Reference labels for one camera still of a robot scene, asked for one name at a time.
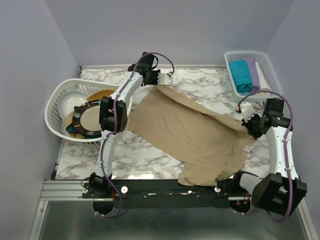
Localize beige t shirt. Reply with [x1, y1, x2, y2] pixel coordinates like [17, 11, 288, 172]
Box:
[128, 86, 256, 187]

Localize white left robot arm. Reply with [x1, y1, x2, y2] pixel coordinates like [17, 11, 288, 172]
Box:
[88, 52, 160, 198]

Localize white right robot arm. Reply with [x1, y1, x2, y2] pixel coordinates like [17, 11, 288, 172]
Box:
[230, 98, 307, 217]

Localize white rolled t shirt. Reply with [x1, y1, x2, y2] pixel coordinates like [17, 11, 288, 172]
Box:
[255, 61, 271, 91]

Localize woven tan placemat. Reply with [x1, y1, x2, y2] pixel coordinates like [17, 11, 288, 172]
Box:
[87, 88, 116, 102]

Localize teal rolled t shirt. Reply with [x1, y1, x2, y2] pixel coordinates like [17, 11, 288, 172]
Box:
[229, 60, 253, 95]

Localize purple rolled t shirt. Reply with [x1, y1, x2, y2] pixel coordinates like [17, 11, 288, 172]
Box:
[245, 57, 261, 92]

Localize striped rim ceramic plate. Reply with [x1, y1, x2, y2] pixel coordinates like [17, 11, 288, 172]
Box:
[64, 100, 102, 139]

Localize white round dish basket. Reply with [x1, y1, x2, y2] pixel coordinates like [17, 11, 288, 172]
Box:
[44, 78, 133, 147]

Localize white bowl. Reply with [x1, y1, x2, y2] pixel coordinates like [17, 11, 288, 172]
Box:
[58, 91, 88, 120]

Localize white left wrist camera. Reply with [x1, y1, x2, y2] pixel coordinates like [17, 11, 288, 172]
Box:
[157, 73, 173, 86]

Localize aluminium frame rail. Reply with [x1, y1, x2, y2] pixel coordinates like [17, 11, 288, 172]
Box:
[39, 180, 249, 201]

